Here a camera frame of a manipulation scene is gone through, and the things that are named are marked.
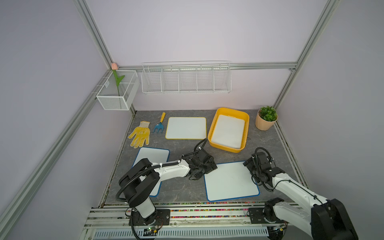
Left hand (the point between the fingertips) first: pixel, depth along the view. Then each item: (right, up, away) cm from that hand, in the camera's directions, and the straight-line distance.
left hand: (212, 170), depth 85 cm
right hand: (+21, +2, +4) cm, 22 cm away
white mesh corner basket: (-61, +46, -1) cm, 76 cm away
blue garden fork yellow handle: (-37, +26, +27) cm, 53 cm away
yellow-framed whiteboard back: (-17, +24, +26) cm, 39 cm away
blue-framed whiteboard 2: (+11, -7, +3) cm, 14 cm away
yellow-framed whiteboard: (+13, +22, +18) cm, 32 cm away
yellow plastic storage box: (+19, +35, +29) cm, 50 cm away
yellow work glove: (-49, +20, +22) cm, 58 cm away
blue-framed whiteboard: (-37, +6, +12) cm, 39 cm away
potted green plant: (+38, +31, +16) cm, 52 cm away
